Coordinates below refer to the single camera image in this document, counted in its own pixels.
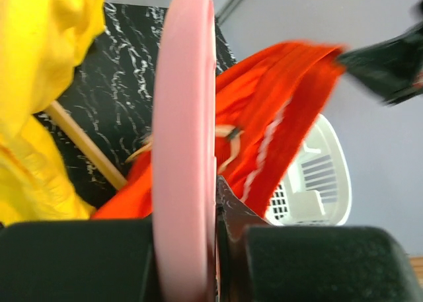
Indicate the white laundry basket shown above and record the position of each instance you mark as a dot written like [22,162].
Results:
[316,190]

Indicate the pink plastic hanger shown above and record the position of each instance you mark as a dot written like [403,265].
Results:
[183,160]

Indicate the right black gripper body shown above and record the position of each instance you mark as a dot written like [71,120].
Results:
[391,69]

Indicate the orange shorts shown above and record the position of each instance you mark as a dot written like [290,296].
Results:
[273,98]

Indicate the yellow shorts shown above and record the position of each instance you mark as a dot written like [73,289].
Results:
[42,42]

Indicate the wooden clothes rack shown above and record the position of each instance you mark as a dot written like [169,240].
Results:
[85,144]

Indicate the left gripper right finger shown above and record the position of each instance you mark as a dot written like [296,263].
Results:
[262,262]

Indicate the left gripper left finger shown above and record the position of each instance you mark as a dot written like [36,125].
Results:
[96,260]

